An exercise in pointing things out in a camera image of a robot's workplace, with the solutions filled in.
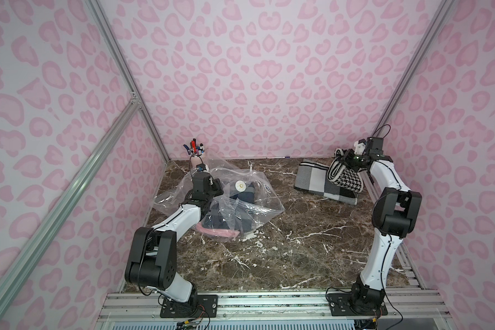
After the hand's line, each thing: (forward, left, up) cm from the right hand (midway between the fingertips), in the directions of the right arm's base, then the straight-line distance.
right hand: (336, 154), depth 99 cm
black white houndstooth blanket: (-9, -3, -6) cm, 11 cm away
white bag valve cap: (-16, +46, -4) cm, 48 cm away
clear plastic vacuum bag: (-21, +34, -13) cm, 42 cm away
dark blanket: (-32, +47, +2) cm, 57 cm away
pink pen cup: (+4, +71, -7) cm, 71 cm away
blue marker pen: (+4, +73, 0) cm, 74 cm away
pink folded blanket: (-35, +55, -11) cm, 66 cm away
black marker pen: (+8, +68, -3) cm, 68 cm away
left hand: (-14, +55, 0) cm, 57 cm away
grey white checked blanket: (-2, +9, -14) cm, 17 cm away
